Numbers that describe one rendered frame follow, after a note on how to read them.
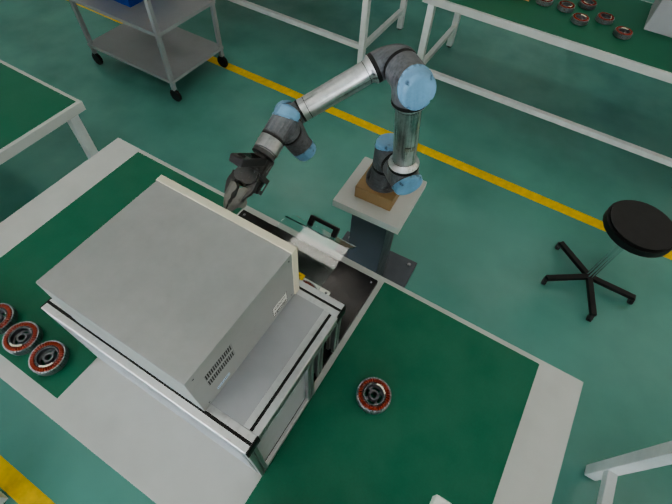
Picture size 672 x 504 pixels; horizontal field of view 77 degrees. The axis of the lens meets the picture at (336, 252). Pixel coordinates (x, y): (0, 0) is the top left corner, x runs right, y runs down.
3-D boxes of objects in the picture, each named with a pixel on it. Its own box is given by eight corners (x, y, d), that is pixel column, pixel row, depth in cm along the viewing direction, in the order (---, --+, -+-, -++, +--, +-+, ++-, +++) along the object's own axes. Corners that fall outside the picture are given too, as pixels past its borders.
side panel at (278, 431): (306, 389, 140) (304, 353, 113) (313, 394, 139) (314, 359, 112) (254, 470, 126) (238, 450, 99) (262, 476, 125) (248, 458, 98)
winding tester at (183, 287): (180, 221, 130) (161, 174, 113) (299, 289, 119) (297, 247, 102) (75, 320, 111) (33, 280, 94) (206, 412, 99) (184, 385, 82)
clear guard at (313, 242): (295, 216, 148) (295, 204, 143) (355, 246, 141) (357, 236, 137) (236, 284, 131) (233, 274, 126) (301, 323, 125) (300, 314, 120)
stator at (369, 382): (370, 422, 135) (371, 419, 132) (348, 393, 140) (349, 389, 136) (397, 400, 139) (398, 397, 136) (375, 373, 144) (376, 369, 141)
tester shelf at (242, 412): (164, 210, 138) (160, 201, 134) (345, 312, 121) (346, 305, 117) (48, 314, 116) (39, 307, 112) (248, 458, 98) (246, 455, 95)
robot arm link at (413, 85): (407, 168, 175) (420, 43, 129) (423, 194, 167) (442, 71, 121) (380, 176, 174) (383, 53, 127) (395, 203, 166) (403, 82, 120)
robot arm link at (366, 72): (398, 22, 133) (265, 102, 140) (413, 40, 127) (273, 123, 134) (406, 52, 143) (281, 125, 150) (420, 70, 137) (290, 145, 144)
